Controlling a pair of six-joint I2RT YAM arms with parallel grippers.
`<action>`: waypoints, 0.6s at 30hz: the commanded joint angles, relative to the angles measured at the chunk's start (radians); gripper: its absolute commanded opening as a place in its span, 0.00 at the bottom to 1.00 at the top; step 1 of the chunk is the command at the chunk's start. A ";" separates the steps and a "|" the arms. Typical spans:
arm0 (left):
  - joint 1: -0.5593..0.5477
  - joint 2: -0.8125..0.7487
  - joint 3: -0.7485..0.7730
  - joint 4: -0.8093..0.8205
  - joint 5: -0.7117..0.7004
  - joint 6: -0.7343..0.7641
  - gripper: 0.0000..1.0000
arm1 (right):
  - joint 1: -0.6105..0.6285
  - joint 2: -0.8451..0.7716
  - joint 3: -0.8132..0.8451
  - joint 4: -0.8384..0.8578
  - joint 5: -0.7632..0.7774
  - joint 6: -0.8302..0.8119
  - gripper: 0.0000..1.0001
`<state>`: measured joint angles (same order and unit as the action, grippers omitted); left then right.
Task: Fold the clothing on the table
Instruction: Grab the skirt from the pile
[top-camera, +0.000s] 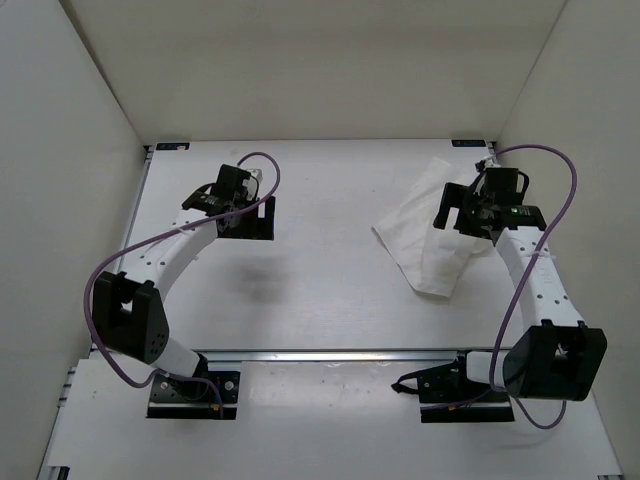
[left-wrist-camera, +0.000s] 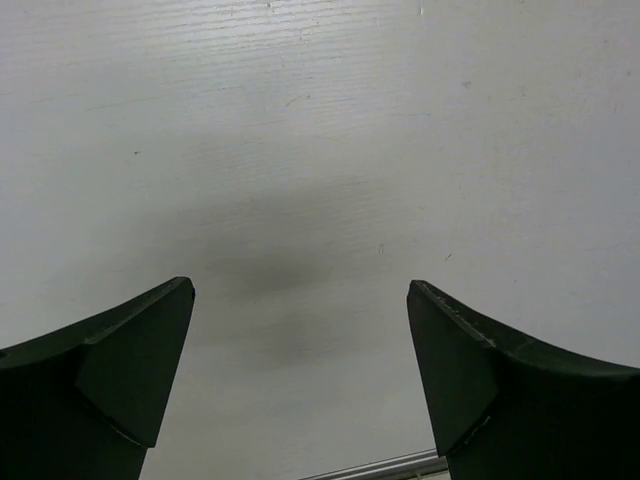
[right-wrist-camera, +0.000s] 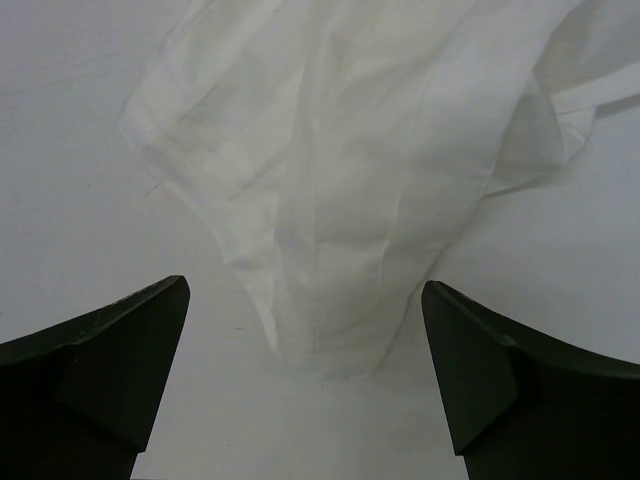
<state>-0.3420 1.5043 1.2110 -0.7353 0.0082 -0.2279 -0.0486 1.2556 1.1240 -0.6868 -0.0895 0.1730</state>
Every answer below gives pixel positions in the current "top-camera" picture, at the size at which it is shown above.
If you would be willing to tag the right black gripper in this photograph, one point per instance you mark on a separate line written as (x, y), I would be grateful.
(452, 197)

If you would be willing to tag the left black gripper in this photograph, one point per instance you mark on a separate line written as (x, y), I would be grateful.
(260, 227)

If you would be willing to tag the white skirt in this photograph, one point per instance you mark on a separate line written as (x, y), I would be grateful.
(431, 260)

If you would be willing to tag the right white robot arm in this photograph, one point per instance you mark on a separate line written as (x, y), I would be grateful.
(558, 355)

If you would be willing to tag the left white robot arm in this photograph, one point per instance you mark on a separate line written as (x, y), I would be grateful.
(125, 310)

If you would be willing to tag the right blue corner label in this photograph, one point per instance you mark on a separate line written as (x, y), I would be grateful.
(468, 143)

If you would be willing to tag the blue corner label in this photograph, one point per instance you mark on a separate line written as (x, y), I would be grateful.
(172, 146)
(468, 143)

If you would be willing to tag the left blue corner label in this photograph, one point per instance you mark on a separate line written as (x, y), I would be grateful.
(172, 146)

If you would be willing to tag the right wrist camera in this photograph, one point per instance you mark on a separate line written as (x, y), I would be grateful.
(489, 161)

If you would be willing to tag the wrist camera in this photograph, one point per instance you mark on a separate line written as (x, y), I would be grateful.
(489, 161)
(252, 183)

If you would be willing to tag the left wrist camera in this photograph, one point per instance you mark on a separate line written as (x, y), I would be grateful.
(252, 183)

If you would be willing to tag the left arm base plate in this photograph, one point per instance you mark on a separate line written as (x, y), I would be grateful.
(169, 399)

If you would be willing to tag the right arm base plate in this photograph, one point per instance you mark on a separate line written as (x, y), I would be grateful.
(447, 396)

